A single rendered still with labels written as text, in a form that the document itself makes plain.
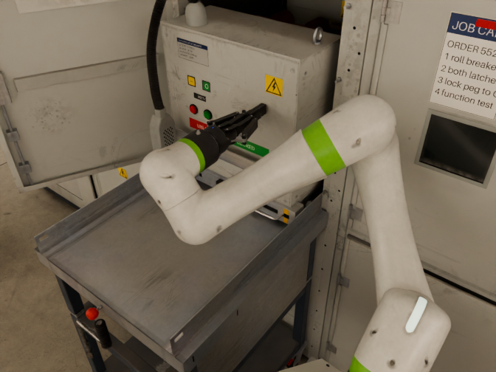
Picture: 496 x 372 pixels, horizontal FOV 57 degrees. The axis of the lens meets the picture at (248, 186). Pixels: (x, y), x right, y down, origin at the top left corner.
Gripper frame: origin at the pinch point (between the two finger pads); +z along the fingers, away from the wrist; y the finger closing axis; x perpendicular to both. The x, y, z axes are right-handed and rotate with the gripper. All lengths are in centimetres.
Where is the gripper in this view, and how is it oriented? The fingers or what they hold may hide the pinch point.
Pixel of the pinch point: (256, 113)
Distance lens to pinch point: 125.9
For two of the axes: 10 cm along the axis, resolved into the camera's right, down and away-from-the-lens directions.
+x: -0.1, -7.9, -6.1
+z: 6.1, -4.9, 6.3
